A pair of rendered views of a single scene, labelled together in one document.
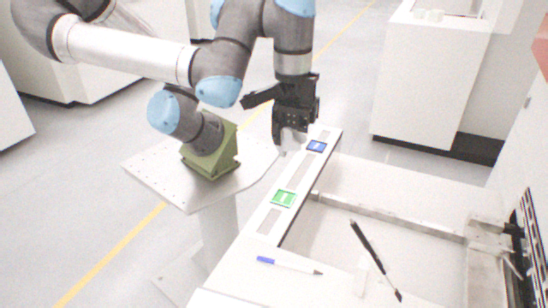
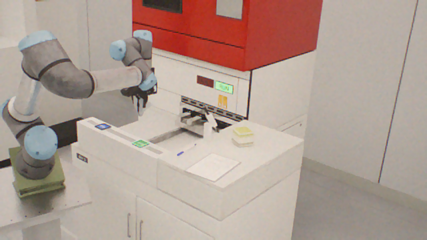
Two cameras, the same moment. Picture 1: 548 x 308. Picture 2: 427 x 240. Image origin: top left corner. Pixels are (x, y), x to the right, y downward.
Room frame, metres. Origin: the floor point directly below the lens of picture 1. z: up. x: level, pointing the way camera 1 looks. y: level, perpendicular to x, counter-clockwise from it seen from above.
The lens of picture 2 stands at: (-0.10, 1.71, 1.85)
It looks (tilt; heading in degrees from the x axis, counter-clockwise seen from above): 22 degrees down; 284
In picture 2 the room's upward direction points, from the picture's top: 3 degrees clockwise
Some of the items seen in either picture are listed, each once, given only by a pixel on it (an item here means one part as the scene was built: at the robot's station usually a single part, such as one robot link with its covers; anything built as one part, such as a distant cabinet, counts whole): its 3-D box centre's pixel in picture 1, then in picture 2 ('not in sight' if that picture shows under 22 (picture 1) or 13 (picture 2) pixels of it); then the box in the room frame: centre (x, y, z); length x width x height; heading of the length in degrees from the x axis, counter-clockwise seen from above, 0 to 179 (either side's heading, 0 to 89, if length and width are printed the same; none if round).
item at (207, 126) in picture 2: (372, 271); (210, 125); (0.38, -0.17, 1.03); 0.06 x 0.04 x 0.13; 66
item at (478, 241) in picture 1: (486, 243); (194, 121); (0.56, -0.52, 0.89); 0.08 x 0.03 x 0.03; 66
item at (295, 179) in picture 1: (300, 189); (121, 149); (0.77, -0.07, 0.89); 0.55 x 0.09 x 0.14; 156
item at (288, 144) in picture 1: (288, 145); (145, 106); (0.63, -0.03, 1.14); 0.06 x 0.03 x 0.09; 66
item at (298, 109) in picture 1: (294, 98); (143, 81); (0.64, -0.04, 1.25); 0.09 x 0.08 x 0.12; 66
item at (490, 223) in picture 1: (485, 222); (183, 117); (0.63, -0.56, 0.89); 0.08 x 0.03 x 0.03; 66
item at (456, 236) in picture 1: (403, 221); (160, 138); (0.69, -0.37, 0.84); 0.50 x 0.02 x 0.03; 66
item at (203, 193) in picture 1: (207, 173); (33, 201); (1.02, 0.26, 0.75); 0.45 x 0.44 x 0.13; 50
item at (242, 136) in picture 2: not in sight; (242, 136); (0.23, -0.19, 1.00); 0.07 x 0.07 x 0.07; 40
